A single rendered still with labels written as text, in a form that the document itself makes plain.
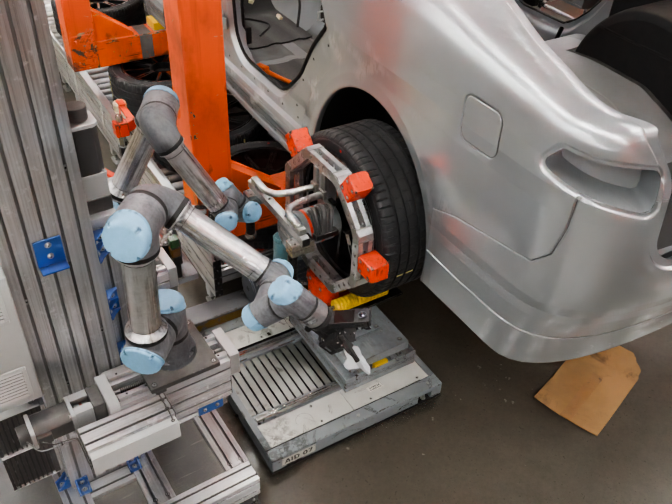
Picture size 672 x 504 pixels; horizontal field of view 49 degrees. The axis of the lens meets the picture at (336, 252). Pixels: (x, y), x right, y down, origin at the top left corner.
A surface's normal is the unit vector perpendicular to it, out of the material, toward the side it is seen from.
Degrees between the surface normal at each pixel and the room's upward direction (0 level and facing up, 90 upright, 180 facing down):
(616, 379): 2
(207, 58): 90
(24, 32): 90
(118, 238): 82
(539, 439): 0
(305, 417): 0
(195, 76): 90
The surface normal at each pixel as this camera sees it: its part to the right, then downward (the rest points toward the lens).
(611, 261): 0.01, 0.62
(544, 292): -0.58, 0.52
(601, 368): 0.02, -0.76
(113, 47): 0.51, 0.55
